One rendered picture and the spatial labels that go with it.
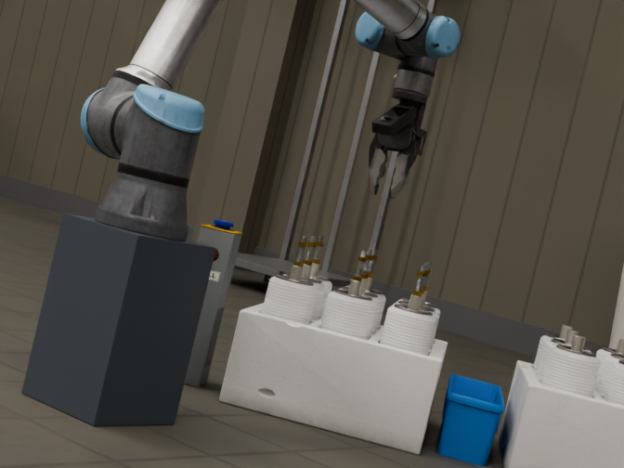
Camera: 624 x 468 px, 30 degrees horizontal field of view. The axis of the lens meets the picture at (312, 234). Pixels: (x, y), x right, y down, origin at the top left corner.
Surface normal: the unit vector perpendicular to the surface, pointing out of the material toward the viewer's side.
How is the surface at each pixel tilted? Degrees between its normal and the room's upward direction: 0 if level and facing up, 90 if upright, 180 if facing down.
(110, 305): 90
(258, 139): 90
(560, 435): 90
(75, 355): 90
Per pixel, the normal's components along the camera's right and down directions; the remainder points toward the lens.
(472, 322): -0.59, -0.11
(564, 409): -0.12, 0.00
